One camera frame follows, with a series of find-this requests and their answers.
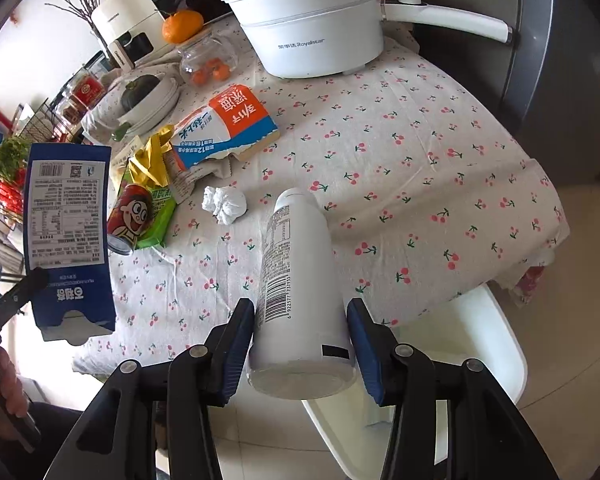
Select white tissue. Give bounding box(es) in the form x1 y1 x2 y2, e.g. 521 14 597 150
202 186 247 226

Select dark green squash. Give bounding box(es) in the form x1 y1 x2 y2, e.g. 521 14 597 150
121 75 167 112

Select yellow wrapper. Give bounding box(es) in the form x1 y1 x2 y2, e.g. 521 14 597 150
130 125 176 188

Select green snack packet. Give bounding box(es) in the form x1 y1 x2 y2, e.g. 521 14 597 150
114 165 177 251

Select red packages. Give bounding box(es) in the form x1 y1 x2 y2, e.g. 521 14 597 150
0 180 28 218

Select dried bare branches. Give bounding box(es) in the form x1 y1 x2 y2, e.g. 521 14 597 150
42 0 111 56

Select cherry print tablecloth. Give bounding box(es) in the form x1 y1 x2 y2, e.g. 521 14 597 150
72 20 571 376

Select white air fryer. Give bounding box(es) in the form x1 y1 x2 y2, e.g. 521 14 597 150
91 0 173 68

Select green leafy herbs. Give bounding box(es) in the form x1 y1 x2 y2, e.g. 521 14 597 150
0 135 33 183

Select blue milk carton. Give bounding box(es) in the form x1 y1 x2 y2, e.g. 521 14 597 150
22 142 117 346

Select person's left hand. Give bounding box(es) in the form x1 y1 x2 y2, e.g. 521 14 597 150
0 342 31 443

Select white ceramic bowl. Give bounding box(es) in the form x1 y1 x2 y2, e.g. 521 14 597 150
115 72 181 128

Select red label jar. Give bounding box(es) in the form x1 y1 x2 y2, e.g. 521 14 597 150
65 72 106 126

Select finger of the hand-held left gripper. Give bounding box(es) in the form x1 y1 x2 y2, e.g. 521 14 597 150
0 267 51 333

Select person's dark clothing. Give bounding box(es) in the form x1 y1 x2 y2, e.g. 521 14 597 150
0 400 86 480

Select white plastic bin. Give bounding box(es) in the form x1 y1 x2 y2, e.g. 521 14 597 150
300 285 528 480

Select black wire rack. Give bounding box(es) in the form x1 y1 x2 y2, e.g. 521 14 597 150
10 100 88 146

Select white plastic bottle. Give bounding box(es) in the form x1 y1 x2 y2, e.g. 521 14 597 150
245 187 358 401

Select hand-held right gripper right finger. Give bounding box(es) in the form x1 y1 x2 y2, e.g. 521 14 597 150
345 297 556 480

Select red drink can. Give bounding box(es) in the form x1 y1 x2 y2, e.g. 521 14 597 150
106 183 154 256

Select grey refrigerator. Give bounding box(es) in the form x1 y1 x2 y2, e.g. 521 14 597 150
395 0 600 186

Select white printed packet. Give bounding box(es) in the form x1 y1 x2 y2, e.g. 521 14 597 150
162 150 212 206

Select blue white carton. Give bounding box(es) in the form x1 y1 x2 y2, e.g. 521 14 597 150
172 85 280 173

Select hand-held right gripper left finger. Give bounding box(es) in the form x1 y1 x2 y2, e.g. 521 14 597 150
45 297 256 480

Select white plate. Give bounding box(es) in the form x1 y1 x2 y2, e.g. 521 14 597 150
112 85 183 137

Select glass jar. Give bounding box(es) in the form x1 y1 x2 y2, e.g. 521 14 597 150
176 27 241 86

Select large tangerine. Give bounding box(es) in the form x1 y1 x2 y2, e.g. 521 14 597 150
162 10 205 44

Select white electric cooking pot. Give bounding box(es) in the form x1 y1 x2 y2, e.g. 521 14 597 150
221 0 515 80

